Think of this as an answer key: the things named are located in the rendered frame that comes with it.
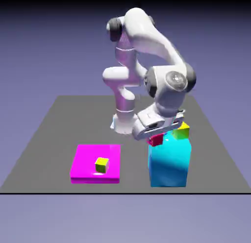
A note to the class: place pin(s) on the large cyan box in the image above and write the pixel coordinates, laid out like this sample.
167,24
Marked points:
169,164

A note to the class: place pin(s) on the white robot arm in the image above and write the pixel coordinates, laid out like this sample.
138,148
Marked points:
156,43

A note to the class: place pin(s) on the large magenta box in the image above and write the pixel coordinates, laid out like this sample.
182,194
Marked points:
86,164

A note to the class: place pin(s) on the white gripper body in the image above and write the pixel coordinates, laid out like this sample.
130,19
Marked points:
156,130

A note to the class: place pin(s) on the small yellow cube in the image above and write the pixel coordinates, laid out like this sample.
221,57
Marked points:
102,165
181,132

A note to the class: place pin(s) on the small red cube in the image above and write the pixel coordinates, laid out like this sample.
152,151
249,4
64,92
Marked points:
156,140

